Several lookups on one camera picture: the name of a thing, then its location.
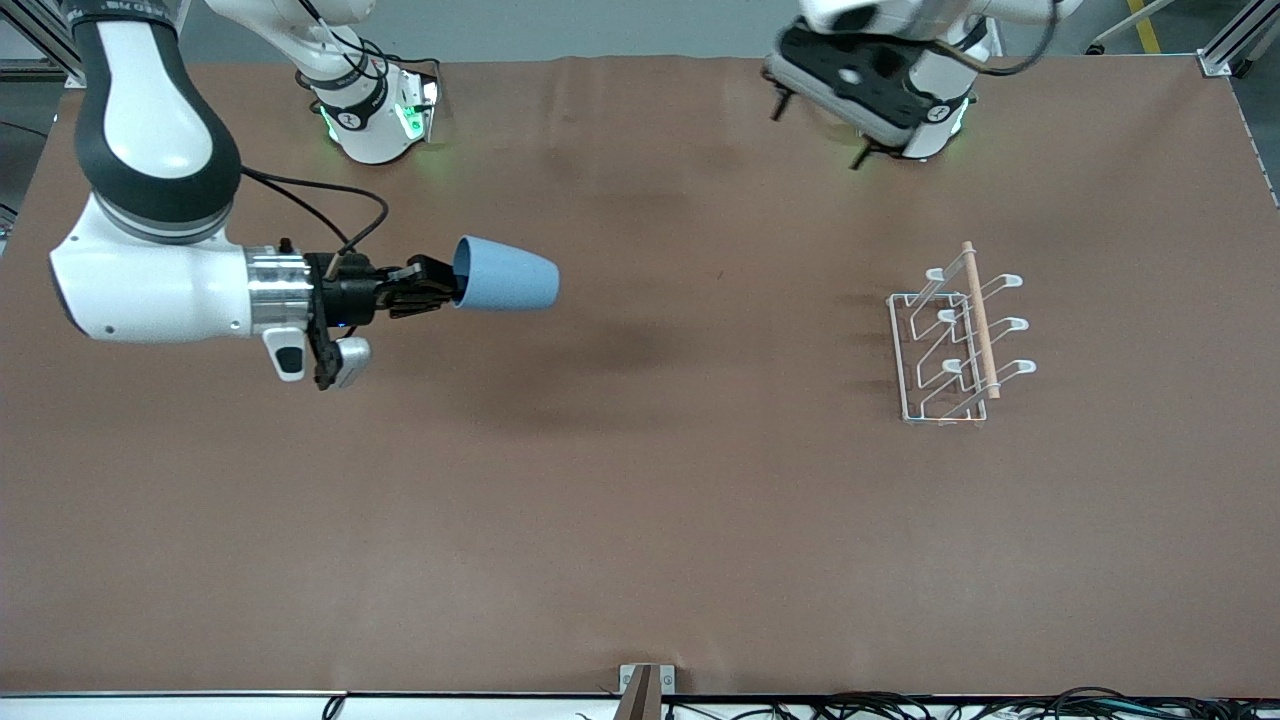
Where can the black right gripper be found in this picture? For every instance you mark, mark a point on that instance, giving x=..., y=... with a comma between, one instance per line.
x=352, y=298

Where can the grey floor pipe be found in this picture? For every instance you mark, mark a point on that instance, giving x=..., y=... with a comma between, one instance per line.
x=1098, y=45

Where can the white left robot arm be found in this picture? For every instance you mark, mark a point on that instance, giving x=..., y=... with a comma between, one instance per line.
x=880, y=12

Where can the aluminium frame profile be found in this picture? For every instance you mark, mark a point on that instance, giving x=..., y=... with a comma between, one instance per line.
x=1215, y=62
x=45, y=40

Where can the blue plastic cup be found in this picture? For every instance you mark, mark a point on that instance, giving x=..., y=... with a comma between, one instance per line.
x=510, y=280

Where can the brown table cover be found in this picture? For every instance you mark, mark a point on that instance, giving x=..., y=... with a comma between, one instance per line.
x=640, y=470

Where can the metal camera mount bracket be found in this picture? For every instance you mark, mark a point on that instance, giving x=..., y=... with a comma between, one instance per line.
x=668, y=682

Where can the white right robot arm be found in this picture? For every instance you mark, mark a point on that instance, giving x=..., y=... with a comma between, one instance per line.
x=150, y=290

